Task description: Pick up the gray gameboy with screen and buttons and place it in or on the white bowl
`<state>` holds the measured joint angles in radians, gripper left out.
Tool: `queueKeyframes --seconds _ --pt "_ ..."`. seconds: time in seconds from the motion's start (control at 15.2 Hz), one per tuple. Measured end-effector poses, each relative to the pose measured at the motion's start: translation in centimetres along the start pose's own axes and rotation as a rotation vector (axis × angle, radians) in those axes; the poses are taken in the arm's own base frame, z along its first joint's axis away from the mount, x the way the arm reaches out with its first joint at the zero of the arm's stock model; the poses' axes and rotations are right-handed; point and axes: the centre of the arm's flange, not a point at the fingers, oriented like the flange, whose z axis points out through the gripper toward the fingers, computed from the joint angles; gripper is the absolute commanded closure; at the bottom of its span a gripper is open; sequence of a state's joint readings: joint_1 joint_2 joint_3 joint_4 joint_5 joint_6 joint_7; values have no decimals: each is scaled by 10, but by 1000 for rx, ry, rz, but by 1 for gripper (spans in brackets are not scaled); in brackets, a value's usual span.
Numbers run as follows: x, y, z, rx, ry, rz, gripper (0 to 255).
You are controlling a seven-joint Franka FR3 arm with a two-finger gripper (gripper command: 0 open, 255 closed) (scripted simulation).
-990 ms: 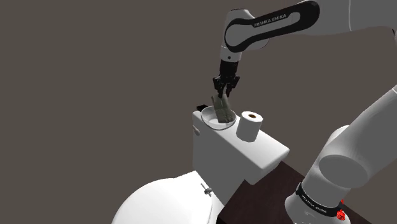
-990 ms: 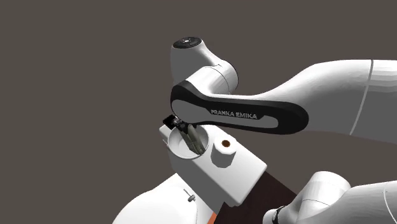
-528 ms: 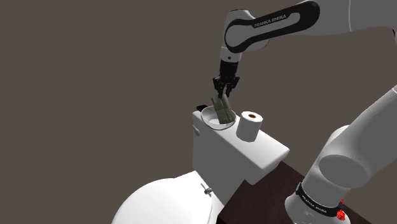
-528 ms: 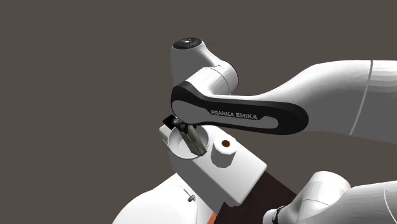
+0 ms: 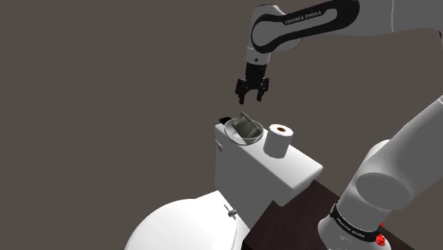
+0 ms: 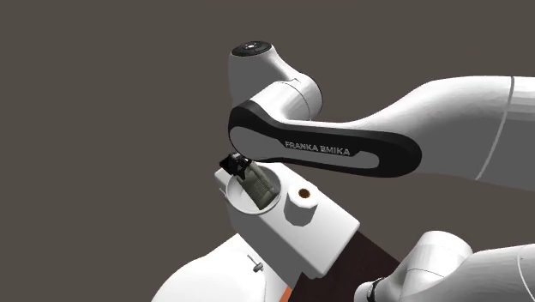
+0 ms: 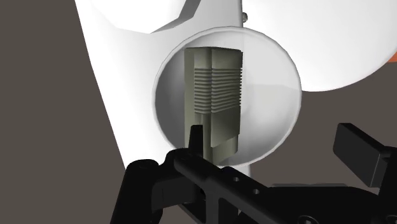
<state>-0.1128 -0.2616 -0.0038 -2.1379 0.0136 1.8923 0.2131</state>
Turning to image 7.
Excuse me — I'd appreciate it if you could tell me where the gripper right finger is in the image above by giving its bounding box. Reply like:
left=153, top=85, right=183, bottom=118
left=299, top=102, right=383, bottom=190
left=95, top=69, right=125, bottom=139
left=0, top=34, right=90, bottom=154
left=332, top=122, right=397, bottom=201

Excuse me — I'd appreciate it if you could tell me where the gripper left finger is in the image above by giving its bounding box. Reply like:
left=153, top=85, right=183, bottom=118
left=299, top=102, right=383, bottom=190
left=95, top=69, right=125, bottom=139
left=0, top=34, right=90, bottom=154
left=109, top=124, right=281, bottom=224

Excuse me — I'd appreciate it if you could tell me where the grey ribbed block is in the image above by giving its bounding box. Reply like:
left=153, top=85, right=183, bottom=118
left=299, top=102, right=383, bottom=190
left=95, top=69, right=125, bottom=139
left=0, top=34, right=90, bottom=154
left=183, top=46, right=244, bottom=163

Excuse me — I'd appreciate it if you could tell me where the white round bowl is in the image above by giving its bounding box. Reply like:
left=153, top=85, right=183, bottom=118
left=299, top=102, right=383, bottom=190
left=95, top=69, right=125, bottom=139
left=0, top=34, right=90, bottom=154
left=151, top=25, right=303, bottom=169

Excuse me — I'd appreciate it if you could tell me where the white toilet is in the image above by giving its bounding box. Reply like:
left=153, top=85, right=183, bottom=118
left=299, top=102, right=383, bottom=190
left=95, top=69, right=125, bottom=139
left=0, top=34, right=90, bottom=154
left=73, top=0, right=397, bottom=218

